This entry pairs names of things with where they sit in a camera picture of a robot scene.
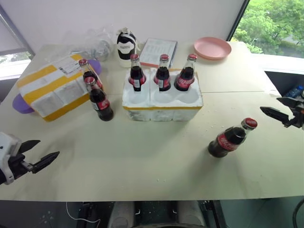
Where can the grey window frame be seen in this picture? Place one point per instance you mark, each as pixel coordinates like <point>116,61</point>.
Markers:
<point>16,31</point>

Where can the clear crumpled plastic bag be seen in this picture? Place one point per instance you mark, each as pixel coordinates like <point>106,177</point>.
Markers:
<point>99,46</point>

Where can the printed white booklet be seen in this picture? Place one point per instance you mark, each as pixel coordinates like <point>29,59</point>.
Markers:
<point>156,50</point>

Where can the black window frame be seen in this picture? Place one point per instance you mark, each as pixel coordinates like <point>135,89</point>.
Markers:
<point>236,19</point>

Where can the white foam bottle tray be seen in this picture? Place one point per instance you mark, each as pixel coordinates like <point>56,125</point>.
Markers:
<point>164,111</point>

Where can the pink plastic plate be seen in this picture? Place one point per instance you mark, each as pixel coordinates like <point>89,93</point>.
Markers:
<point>212,48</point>

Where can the black and white shoe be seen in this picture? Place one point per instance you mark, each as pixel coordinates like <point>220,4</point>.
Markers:
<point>126,50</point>

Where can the yellow and white package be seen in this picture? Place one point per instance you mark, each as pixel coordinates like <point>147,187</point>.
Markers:
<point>50,88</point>

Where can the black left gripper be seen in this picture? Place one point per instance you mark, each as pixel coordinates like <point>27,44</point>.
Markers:
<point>17,165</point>

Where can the blue plastic water bottle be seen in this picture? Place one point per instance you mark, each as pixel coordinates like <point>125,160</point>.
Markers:
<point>294,91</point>

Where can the purple plastic tray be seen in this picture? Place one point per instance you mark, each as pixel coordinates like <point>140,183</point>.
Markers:
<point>22,104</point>

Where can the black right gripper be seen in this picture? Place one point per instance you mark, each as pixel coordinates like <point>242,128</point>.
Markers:
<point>299,118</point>

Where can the grey rounded shape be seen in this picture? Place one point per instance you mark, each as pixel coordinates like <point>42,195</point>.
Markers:
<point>190,215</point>
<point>122,215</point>

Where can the glass cola bottle red cap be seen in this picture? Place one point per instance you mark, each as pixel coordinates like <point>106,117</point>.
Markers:
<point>225,142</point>
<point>185,78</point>
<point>162,76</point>
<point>101,104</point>
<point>137,76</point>
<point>88,71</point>

